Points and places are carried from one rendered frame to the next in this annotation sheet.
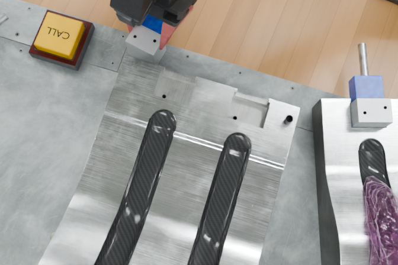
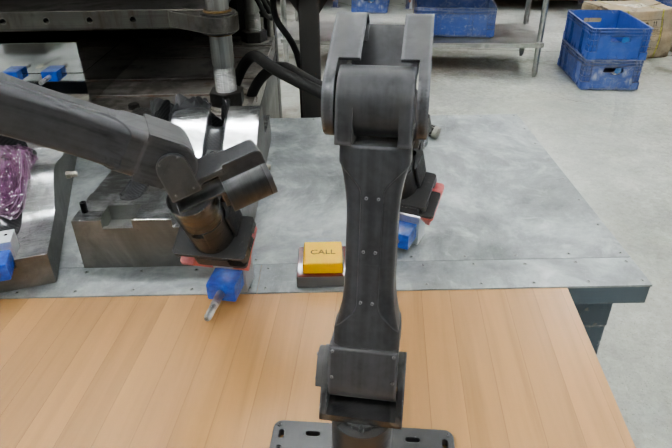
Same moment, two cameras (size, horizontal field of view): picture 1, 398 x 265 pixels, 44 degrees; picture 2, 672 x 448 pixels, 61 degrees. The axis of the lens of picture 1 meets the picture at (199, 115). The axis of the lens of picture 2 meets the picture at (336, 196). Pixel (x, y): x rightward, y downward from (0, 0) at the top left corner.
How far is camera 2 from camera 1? 1.03 m
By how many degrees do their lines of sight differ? 75
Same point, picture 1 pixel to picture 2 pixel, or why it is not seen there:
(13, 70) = not seen: hidden behind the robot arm
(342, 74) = (12, 315)
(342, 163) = (37, 223)
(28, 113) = (328, 226)
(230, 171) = (138, 188)
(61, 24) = (323, 257)
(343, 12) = not seen: outside the picture
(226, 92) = (141, 216)
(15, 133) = (332, 216)
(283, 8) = (73, 357)
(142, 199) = not seen: hidden behind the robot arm
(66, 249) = (245, 131)
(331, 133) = (42, 235)
